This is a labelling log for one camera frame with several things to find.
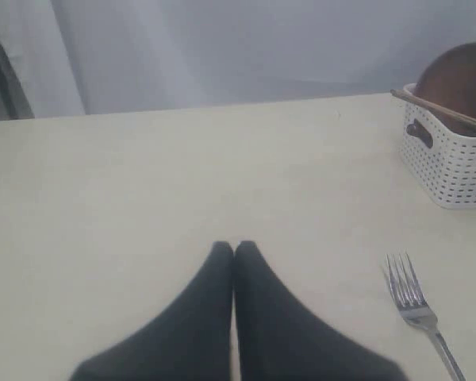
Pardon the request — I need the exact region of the dark metal frame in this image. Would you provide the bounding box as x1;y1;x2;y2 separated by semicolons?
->
0;38;34;120

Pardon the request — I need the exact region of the white perforated plastic basket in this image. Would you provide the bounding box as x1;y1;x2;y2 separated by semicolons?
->
400;102;476;209

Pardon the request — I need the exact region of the brown wooden plate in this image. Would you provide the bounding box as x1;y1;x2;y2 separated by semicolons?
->
413;42;476;119

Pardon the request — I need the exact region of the wooden chopstick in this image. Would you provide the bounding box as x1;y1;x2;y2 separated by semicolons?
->
396;94;476;136
390;89;476;128

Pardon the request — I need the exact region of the silver metal fork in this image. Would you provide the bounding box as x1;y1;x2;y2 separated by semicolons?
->
384;252;466;381

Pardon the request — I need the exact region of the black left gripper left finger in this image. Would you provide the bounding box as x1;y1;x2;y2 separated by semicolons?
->
72;241;233;380

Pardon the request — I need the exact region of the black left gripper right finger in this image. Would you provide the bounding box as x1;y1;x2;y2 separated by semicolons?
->
234;241;406;380

